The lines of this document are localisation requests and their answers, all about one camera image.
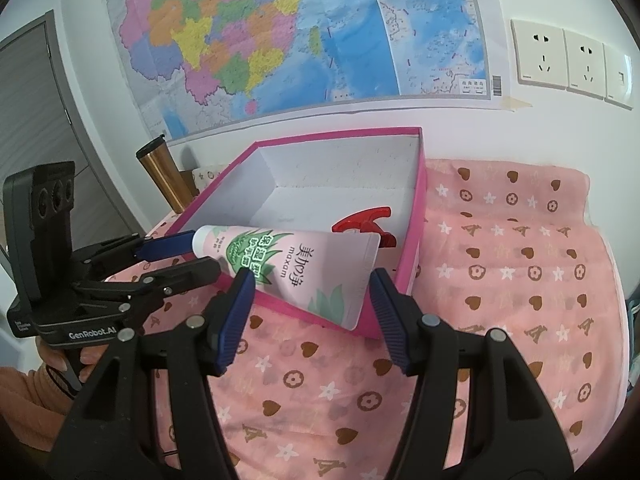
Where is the pink tube green plant print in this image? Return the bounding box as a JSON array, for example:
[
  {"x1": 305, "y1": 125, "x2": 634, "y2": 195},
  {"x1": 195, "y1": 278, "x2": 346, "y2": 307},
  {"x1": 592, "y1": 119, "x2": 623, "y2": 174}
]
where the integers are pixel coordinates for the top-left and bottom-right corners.
[{"x1": 191, "y1": 224, "x2": 382, "y2": 332}]

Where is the grey door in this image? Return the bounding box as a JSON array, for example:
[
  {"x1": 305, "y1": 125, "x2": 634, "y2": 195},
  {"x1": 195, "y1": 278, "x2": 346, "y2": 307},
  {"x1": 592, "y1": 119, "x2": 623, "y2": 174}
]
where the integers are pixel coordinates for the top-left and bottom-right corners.
[{"x1": 0, "y1": 10, "x2": 136, "y2": 261}]

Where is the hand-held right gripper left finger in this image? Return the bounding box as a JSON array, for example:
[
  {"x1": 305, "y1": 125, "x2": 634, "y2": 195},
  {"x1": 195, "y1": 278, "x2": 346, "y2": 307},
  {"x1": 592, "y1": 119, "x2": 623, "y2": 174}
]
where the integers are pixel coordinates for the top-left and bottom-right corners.
[{"x1": 47, "y1": 266, "x2": 257, "y2": 480}]

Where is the person's left forearm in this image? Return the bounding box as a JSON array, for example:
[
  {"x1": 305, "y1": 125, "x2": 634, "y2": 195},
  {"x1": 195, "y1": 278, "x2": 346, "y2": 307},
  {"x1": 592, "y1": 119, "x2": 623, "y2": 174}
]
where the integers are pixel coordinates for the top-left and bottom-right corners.
[{"x1": 0, "y1": 366, "x2": 76, "y2": 453}]

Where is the white wall switch plate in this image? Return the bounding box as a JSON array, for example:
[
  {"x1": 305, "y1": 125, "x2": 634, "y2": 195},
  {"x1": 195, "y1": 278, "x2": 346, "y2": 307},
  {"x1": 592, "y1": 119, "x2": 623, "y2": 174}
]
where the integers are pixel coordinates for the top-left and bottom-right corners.
[{"x1": 602, "y1": 42, "x2": 635, "y2": 110}]

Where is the pink printed cloth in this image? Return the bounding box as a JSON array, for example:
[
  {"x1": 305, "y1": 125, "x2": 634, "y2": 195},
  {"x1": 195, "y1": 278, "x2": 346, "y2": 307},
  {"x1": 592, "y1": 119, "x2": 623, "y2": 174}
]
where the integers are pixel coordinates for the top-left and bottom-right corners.
[{"x1": 100, "y1": 157, "x2": 633, "y2": 480}]

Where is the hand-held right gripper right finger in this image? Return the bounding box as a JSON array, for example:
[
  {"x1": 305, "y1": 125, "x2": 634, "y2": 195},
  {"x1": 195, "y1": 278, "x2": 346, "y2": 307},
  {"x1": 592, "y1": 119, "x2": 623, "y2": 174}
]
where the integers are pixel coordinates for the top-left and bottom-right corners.
[{"x1": 369, "y1": 266, "x2": 576, "y2": 480}]

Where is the red spray trigger head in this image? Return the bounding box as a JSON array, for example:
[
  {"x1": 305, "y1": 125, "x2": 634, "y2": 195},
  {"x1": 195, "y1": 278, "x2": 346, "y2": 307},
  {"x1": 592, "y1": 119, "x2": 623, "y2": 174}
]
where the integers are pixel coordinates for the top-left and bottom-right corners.
[{"x1": 332, "y1": 205, "x2": 397, "y2": 250}]

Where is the pink cardboard box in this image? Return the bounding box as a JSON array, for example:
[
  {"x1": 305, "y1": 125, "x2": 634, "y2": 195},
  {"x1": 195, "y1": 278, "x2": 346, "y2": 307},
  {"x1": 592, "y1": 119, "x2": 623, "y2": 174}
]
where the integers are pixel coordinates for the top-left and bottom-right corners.
[{"x1": 162, "y1": 126, "x2": 428, "y2": 342}]

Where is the person's left hand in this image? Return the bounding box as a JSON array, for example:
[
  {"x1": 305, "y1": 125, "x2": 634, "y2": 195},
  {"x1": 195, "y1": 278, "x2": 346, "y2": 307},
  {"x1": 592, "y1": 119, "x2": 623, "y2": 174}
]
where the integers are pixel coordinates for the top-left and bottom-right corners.
[{"x1": 35, "y1": 336, "x2": 108, "y2": 396}]

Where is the white printed packet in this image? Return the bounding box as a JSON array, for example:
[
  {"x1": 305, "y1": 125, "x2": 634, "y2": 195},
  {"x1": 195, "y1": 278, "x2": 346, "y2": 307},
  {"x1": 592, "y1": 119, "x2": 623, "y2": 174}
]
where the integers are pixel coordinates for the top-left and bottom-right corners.
[{"x1": 192, "y1": 165, "x2": 226, "y2": 196}]

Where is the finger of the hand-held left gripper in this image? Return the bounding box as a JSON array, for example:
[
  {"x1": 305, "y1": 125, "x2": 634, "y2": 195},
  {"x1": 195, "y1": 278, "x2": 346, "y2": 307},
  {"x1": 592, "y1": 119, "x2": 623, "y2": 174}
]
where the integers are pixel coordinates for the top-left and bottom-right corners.
[
  {"x1": 75, "y1": 256, "x2": 221, "y2": 333},
  {"x1": 71, "y1": 230, "x2": 197, "y2": 282}
]

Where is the colourful wall map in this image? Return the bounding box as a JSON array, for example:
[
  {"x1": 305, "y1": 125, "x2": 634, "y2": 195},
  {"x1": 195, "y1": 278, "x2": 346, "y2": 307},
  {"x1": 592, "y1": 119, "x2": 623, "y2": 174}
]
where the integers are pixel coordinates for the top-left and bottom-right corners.
[{"x1": 106, "y1": 0, "x2": 503, "y2": 141}]

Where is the white wall socket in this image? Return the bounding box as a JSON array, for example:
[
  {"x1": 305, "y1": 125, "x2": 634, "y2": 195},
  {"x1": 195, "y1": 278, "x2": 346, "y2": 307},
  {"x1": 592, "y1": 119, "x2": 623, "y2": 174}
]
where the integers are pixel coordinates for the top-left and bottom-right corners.
[
  {"x1": 511, "y1": 19, "x2": 568, "y2": 92},
  {"x1": 563, "y1": 29, "x2": 608, "y2": 100}
]

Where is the gold metal tumbler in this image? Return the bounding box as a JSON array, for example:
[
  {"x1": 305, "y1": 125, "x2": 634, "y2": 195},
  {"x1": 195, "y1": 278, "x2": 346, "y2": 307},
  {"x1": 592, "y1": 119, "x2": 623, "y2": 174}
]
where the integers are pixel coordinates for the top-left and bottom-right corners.
[{"x1": 136, "y1": 133, "x2": 196, "y2": 216}]

